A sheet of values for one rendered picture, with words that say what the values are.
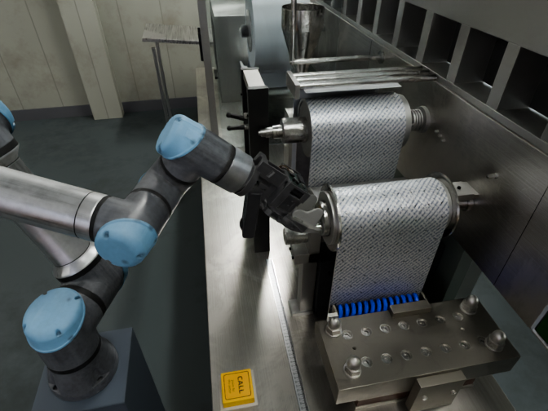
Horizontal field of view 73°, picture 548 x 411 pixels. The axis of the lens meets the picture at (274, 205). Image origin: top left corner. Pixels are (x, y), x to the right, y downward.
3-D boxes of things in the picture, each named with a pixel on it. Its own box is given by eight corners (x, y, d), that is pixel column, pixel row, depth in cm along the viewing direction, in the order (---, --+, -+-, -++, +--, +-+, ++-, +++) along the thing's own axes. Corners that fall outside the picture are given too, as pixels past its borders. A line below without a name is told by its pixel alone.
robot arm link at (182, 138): (156, 134, 64) (182, 100, 60) (209, 164, 70) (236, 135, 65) (147, 164, 59) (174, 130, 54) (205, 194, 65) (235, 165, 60)
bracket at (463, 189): (441, 188, 84) (444, 181, 83) (464, 186, 85) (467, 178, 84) (453, 201, 80) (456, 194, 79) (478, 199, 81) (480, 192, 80)
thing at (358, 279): (327, 313, 91) (335, 260, 80) (417, 298, 94) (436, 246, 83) (328, 315, 91) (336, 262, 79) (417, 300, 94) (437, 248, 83)
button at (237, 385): (221, 377, 88) (220, 373, 86) (250, 373, 89) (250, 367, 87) (223, 408, 82) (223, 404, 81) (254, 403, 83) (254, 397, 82)
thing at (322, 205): (316, 193, 79) (326, 220, 74) (325, 192, 79) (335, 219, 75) (312, 216, 85) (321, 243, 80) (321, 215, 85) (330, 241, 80)
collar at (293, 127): (279, 136, 98) (280, 113, 94) (302, 134, 99) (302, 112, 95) (284, 148, 93) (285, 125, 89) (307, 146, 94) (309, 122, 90)
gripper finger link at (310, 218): (340, 223, 73) (306, 202, 69) (320, 243, 76) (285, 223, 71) (336, 214, 76) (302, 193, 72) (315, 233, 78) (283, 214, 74)
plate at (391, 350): (315, 336, 89) (316, 320, 85) (467, 311, 94) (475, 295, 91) (335, 404, 76) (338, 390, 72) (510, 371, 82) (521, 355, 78)
